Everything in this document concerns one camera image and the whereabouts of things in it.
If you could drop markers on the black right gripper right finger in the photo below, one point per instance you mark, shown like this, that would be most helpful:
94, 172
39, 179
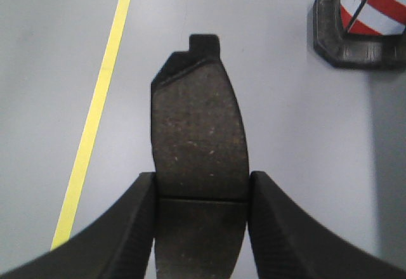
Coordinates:
288, 243

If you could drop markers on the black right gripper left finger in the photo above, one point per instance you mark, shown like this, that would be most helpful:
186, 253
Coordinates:
117, 245

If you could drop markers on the red white cone left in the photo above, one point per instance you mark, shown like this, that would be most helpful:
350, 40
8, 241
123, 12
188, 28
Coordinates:
362, 34

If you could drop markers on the brake pad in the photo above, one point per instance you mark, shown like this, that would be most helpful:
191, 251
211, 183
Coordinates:
201, 162

